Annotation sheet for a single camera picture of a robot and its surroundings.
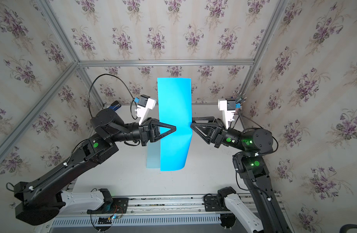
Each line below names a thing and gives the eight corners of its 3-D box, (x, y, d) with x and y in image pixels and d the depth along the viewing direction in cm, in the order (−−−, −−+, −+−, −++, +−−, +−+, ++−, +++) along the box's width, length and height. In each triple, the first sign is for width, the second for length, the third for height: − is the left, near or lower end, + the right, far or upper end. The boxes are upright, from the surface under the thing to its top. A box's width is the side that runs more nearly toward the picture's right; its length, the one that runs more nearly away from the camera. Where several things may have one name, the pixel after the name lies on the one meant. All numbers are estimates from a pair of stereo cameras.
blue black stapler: (110, 109, 119) (108, 105, 115) (117, 103, 123) (116, 100, 119) (114, 111, 117) (112, 107, 114) (121, 106, 121) (120, 102, 118)
